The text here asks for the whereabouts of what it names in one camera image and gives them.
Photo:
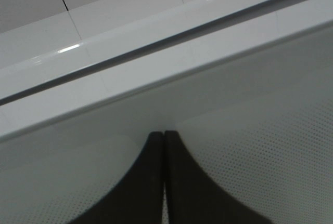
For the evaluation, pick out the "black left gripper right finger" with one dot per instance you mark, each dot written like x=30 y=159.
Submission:
x=192 y=196

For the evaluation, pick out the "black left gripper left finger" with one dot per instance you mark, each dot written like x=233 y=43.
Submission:
x=138 y=196

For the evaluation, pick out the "white microwave door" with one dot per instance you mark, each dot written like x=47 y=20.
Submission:
x=251 y=98

